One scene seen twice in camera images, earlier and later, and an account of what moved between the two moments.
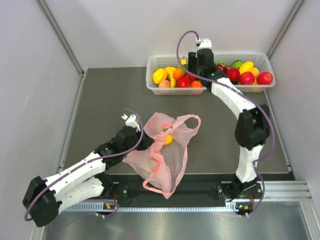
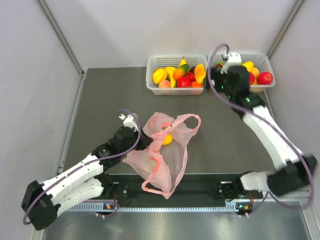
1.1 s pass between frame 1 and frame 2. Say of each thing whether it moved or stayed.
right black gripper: moved
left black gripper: stayed
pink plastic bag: stayed
